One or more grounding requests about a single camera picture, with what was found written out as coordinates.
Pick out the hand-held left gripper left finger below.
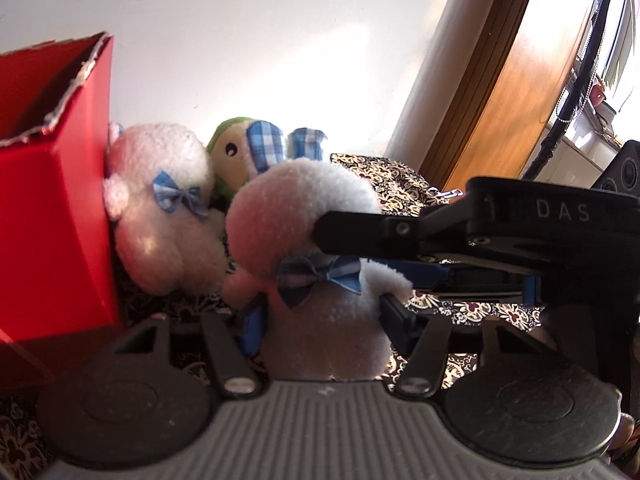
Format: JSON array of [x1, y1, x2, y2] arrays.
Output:
[[107, 305, 266, 402]]

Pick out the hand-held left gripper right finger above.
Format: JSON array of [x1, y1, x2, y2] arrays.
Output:
[[379, 295, 556, 403]]

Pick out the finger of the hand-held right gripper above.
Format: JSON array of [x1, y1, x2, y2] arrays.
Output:
[[312, 194, 472, 262], [400, 261, 542, 307]]

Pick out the white bunny plush blue bow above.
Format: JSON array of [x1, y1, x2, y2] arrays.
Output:
[[220, 120, 414, 382]]

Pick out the green plush toy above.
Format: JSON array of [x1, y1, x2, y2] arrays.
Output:
[[206, 116, 262, 202]]

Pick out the red cardboard box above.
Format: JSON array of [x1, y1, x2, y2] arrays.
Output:
[[0, 31, 127, 392]]

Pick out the dark floral tablecloth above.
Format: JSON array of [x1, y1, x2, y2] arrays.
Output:
[[0, 152, 640, 480]]

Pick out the wooden door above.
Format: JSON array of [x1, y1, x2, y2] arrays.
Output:
[[417, 0, 608, 196]]

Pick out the pinkish bunny plush blue bow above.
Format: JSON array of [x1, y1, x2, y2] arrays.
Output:
[[102, 121, 237, 297]]

